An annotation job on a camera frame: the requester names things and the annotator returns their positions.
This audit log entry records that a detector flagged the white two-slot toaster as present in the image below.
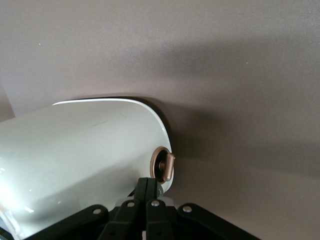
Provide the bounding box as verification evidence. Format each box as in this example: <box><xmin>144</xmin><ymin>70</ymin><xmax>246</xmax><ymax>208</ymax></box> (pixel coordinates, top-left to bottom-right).
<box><xmin>0</xmin><ymin>98</ymin><xmax>173</xmax><ymax>238</ymax></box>

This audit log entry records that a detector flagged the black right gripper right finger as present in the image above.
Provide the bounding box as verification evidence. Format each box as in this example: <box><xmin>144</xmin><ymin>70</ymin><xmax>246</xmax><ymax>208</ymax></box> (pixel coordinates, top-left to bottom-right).
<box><xmin>146</xmin><ymin>177</ymin><xmax>261</xmax><ymax>240</ymax></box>

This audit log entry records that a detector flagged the brown table cover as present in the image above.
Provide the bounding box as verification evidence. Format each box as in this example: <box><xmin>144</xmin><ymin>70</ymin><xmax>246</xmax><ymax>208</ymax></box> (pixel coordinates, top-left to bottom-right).
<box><xmin>0</xmin><ymin>0</ymin><xmax>320</xmax><ymax>240</ymax></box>

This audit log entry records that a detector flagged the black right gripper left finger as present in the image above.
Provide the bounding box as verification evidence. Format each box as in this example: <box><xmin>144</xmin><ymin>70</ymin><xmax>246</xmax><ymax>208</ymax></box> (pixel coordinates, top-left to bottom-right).
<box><xmin>24</xmin><ymin>177</ymin><xmax>149</xmax><ymax>240</ymax></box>

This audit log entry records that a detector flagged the bronze toaster dial knob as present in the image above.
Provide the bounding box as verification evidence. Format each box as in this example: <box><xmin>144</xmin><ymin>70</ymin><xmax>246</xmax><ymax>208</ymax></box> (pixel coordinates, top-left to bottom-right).
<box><xmin>150</xmin><ymin>146</ymin><xmax>177</xmax><ymax>186</ymax></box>

